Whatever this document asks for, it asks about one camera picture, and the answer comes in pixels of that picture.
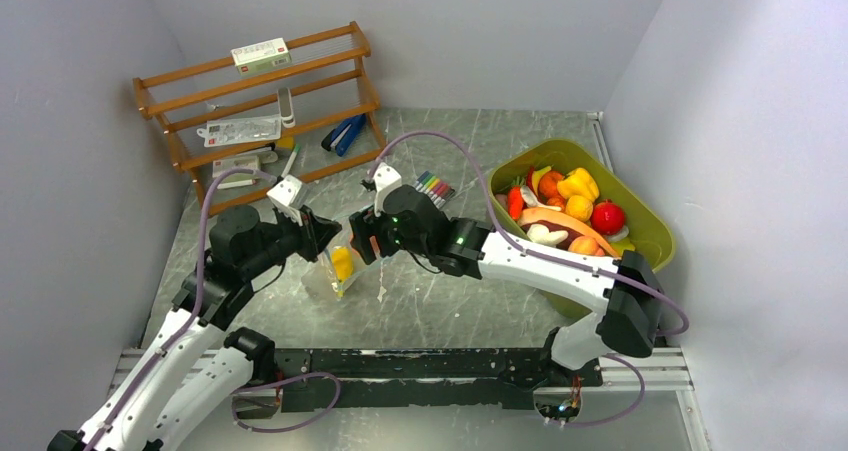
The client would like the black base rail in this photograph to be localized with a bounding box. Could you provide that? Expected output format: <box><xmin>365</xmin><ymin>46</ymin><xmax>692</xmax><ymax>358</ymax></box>
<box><xmin>275</xmin><ymin>347</ymin><xmax>602</xmax><ymax>412</ymax></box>

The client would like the orange toy papaya slice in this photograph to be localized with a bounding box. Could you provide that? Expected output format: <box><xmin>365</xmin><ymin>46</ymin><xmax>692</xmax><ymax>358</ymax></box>
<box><xmin>517</xmin><ymin>207</ymin><xmax>621</xmax><ymax>258</ymax></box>

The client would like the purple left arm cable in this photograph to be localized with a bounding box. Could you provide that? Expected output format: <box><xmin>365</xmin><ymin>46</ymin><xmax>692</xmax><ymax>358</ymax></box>
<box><xmin>78</xmin><ymin>168</ymin><xmax>280</xmax><ymax>451</ymax></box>

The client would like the white upright device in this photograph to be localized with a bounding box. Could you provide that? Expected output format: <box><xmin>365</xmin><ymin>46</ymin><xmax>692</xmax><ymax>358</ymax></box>
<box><xmin>277</xmin><ymin>87</ymin><xmax>296</xmax><ymax>129</ymax></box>

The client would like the blue stapler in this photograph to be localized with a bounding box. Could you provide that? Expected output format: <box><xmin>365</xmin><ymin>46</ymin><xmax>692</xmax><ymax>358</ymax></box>
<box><xmin>321</xmin><ymin>114</ymin><xmax>367</xmax><ymax>157</ymax></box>

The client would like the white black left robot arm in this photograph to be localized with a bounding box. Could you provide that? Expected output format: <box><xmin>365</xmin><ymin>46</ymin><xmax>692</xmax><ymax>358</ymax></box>
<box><xmin>48</xmin><ymin>205</ymin><xmax>342</xmax><ymax>450</ymax></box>

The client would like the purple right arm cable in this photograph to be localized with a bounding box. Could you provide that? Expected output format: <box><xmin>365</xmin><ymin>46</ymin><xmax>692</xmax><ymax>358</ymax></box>
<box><xmin>364</xmin><ymin>130</ymin><xmax>690</xmax><ymax>337</ymax></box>

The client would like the yellow toy mango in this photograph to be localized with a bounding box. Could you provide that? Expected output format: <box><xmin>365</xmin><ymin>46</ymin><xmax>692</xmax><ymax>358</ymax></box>
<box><xmin>331</xmin><ymin>246</ymin><xmax>354</xmax><ymax>283</ymax></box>

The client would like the white green box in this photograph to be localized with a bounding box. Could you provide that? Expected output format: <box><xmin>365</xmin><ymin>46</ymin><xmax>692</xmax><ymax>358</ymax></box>
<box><xmin>230</xmin><ymin>38</ymin><xmax>292</xmax><ymax>77</ymax></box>

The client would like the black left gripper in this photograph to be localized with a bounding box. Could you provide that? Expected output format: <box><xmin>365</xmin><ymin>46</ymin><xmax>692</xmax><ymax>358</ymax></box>
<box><xmin>241</xmin><ymin>202</ymin><xmax>341</xmax><ymax>279</ymax></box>

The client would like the coloured marker pen set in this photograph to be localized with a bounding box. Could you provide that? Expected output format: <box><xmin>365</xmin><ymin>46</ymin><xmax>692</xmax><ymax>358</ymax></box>
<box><xmin>414</xmin><ymin>171</ymin><xmax>456</xmax><ymax>209</ymax></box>

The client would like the wooden three-tier rack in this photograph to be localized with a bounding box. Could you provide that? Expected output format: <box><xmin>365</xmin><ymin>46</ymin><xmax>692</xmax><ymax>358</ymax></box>
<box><xmin>133</xmin><ymin>21</ymin><xmax>387</xmax><ymax>201</ymax></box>

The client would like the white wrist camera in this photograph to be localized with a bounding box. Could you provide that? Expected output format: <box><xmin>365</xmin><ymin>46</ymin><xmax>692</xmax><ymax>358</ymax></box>
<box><xmin>266</xmin><ymin>174</ymin><xmax>306</xmax><ymax>226</ymax></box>
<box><xmin>361</xmin><ymin>162</ymin><xmax>402</xmax><ymax>216</ymax></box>

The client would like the small white box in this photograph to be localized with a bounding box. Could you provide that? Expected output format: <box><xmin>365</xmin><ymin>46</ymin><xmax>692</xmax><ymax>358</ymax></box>
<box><xmin>212</xmin><ymin>155</ymin><xmax>261</xmax><ymax>189</ymax></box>

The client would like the red toy pomegranate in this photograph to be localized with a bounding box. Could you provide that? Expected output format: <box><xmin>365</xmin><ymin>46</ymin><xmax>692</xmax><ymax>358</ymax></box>
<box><xmin>590</xmin><ymin>200</ymin><xmax>627</xmax><ymax>236</ymax></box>

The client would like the clear zip top bag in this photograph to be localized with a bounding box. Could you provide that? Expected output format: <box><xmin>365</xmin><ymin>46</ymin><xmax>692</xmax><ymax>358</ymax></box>
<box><xmin>301</xmin><ymin>224</ymin><xmax>367</xmax><ymax>300</ymax></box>

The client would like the flat white package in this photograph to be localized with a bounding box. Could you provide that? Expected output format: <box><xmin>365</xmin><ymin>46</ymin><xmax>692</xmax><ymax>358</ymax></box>
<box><xmin>196</xmin><ymin>116</ymin><xmax>282</xmax><ymax>148</ymax></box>

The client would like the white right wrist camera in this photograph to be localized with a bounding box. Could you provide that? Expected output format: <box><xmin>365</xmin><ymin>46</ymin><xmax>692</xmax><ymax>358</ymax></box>
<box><xmin>361</xmin><ymin>162</ymin><xmax>402</xmax><ymax>216</ymax></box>

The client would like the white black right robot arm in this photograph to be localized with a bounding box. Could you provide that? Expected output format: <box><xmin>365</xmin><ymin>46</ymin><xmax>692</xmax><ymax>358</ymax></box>
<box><xmin>349</xmin><ymin>185</ymin><xmax>663</xmax><ymax>385</ymax></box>

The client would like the olive green plastic bin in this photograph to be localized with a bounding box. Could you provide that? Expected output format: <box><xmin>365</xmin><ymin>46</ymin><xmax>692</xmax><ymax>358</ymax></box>
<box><xmin>487</xmin><ymin>138</ymin><xmax>677</xmax><ymax>319</ymax></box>

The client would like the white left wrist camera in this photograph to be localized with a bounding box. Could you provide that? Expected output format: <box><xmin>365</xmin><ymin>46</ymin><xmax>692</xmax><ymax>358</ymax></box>
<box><xmin>266</xmin><ymin>174</ymin><xmax>306</xmax><ymax>226</ymax></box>

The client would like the yellow toy lemon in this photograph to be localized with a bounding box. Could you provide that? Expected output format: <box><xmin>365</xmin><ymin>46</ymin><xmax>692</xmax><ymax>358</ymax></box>
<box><xmin>564</xmin><ymin>195</ymin><xmax>594</xmax><ymax>223</ymax></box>

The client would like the red toy carrot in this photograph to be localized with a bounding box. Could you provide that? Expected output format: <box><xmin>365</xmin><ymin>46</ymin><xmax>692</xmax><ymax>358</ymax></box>
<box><xmin>506</xmin><ymin>186</ymin><xmax>525</xmax><ymax>221</ymax></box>

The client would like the yellow toy bell pepper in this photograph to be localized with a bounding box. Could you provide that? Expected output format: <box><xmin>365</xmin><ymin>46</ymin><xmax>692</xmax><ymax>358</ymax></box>
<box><xmin>557</xmin><ymin>167</ymin><xmax>600</xmax><ymax>203</ymax></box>

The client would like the white green marker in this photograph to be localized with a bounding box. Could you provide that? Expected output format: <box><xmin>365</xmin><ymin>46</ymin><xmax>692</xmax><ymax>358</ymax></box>
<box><xmin>280</xmin><ymin>144</ymin><xmax>300</xmax><ymax>179</ymax></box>

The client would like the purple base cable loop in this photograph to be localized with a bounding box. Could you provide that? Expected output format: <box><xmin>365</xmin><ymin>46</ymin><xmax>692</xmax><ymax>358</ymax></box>
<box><xmin>230</xmin><ymin>369</ymin><xmax>344</xmax><ymax>435</ymax></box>

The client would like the toy peach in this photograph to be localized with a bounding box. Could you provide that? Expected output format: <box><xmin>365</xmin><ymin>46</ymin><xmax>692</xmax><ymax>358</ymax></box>
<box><xmin>568</xmin><ymin>236</ymin><xmax>605</xmax><ymax>256</ymax></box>

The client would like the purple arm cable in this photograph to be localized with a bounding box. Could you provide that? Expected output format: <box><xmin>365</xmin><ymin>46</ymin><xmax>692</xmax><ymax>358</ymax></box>
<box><xmin>78</xmin><ymin>168</ymin><xmax>280</xmax><ymax>451</ymax></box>
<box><xmin>364</xmin><ymin>130</ymin><xmax>690</xmax><ymax>337</ymax></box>

